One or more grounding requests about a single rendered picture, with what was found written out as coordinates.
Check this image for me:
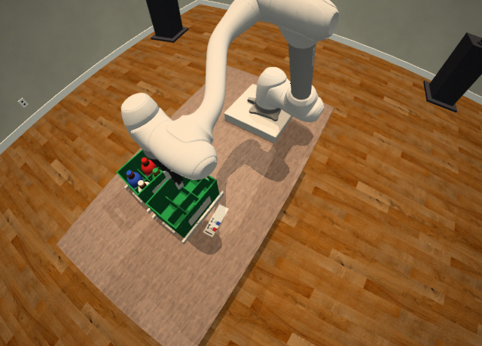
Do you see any cream paper strip with colored squares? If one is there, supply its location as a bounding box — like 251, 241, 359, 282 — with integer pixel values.
203, 205, 229, 237

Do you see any cream bottle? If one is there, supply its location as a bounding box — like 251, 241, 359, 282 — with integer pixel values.
138, 180, 149, 192

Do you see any green crate with dividers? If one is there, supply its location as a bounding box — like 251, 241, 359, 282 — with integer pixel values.
146, 176, 219, 238
117, 150, 167, 204

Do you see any red bottle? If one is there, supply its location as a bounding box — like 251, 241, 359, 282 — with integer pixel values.
142, 158, 157, 177

